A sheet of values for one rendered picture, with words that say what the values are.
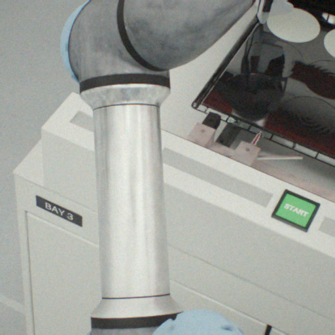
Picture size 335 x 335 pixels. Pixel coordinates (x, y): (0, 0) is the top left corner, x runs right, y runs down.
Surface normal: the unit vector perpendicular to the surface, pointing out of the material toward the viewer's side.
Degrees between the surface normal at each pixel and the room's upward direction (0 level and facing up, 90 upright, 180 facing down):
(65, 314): 90
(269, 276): 90
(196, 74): 0
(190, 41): 85
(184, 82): 0
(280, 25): 1
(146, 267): 38
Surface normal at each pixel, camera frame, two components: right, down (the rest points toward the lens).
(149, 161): 0.62, -0.11
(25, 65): 0.08, -0.66
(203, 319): -0.52, -0.67
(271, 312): -0.45, 0.65
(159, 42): -0.18, 0.63
